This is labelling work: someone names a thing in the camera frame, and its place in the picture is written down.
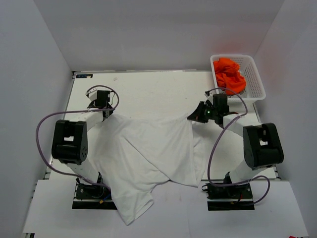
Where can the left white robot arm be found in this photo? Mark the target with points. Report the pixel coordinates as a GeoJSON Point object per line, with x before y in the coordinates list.
{"type": "Point", "coordinates": [70, 139]}

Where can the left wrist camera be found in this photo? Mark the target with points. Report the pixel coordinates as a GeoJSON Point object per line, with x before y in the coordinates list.
{"type": "Point", "coordinates": [92, 94]}

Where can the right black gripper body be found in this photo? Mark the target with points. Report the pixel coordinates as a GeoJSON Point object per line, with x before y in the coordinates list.
{"type": "Point", "coordinates": [211, 111]}

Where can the dark label sticker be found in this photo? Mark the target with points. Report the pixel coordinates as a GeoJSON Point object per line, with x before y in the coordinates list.
{"type": "Point", "coordinates": [84, 76]}

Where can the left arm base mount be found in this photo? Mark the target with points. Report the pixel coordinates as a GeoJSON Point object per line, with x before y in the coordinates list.
{"type": "Point", "coordinates": [90, 197]}

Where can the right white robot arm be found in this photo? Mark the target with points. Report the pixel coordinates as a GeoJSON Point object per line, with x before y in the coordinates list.
{"type": "Point", "coordinates": [261, 144]}

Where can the orange t shirt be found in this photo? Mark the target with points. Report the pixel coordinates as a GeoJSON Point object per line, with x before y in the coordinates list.
{"type": "Point", "coordinates": [228, 76]}

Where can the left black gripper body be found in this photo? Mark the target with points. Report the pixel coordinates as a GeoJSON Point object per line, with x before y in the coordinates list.
{"type": "Point", "coordinates": [109, 106]}

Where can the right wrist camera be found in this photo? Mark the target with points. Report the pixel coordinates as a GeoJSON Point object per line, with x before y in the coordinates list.
{"type": "Point", "coordinates": [208, 95]}

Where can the white plastic basket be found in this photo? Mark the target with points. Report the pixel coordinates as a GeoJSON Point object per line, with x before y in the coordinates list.
{"type": "Point", "coordinates": [254, 90]}

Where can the white t shirt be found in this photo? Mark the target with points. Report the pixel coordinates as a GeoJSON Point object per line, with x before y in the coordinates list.
{"type": "Point", "coordinates": [135, 155]}

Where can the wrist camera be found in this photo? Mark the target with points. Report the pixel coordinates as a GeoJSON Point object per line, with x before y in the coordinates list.
{"type": "Point", "coordinates": [92, 94]}
{"type": "Point", "coordinates": [208, 95]}

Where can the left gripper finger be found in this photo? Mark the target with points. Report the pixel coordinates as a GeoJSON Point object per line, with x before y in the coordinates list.
{"type": "Point", "coordinates": [109, 112]}
{"type": "Point", "coordinates": [105, 116]}

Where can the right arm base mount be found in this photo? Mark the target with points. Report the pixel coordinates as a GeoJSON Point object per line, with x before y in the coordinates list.
{"type": "Point", "coordinates": [233, 198]}

